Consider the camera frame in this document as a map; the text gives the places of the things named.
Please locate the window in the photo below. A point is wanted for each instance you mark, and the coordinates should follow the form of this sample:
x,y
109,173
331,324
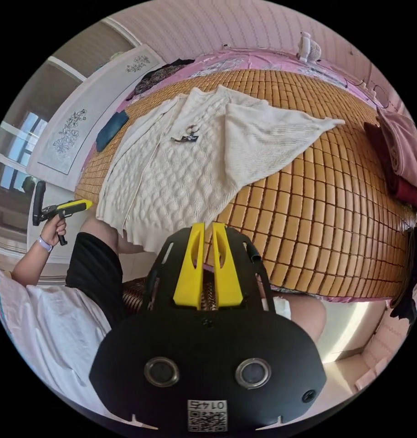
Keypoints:
x,y
25,140

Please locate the dark blue garment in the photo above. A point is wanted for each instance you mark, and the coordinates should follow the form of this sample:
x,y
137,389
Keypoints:
x,y
111,131

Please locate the dark hanging clothes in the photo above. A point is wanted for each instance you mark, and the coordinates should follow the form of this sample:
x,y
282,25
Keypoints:
x,y
411,273

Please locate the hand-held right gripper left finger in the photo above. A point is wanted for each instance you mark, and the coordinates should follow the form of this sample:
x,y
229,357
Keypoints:
x,y
191,270

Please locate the beige cardigan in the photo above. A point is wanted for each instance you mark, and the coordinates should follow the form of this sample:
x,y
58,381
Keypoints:
x,y
181,178

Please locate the person's left forearm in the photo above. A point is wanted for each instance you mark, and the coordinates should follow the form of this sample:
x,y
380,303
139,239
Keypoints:
x,y
32,263

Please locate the bed with woven mat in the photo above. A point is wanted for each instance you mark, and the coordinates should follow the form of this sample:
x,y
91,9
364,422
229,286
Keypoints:
x,y
314,212

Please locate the black patterned garment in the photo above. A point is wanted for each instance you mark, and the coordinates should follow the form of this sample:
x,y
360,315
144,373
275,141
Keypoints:
x,y
153,78

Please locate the pile of clothes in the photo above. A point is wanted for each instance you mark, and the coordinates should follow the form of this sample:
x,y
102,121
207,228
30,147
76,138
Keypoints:
x,y
399,150

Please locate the white floral headboard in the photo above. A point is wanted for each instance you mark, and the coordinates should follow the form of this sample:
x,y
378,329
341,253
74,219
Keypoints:
x,y
88,113

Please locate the person's body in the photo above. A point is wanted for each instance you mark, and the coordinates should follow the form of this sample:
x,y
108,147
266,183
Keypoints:
x,y
58,325

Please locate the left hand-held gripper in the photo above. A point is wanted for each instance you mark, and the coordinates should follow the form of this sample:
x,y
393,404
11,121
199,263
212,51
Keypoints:
x,y
61,226

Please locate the small white fan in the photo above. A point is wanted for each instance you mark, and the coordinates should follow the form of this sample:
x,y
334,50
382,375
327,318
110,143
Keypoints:
x,y
309,49

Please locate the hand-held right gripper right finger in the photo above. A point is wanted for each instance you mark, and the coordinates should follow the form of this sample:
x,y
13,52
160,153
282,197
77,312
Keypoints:
x,y
226,273

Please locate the person's left hand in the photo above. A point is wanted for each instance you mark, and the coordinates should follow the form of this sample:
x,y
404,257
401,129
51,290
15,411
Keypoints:
x,y
52,232

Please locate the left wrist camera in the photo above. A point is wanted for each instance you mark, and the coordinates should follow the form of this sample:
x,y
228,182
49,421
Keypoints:
x,y
39,202

